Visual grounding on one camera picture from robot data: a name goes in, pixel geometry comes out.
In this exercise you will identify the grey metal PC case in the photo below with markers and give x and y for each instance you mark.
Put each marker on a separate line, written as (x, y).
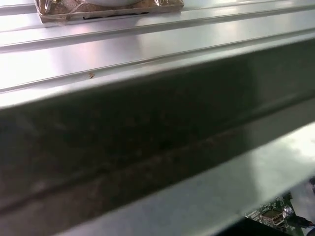
(147, 135)

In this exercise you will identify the green motherboard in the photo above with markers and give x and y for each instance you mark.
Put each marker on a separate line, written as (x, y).
(256, 216)

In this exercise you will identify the silver internal USB port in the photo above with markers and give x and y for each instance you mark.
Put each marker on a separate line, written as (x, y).
(272, 218)

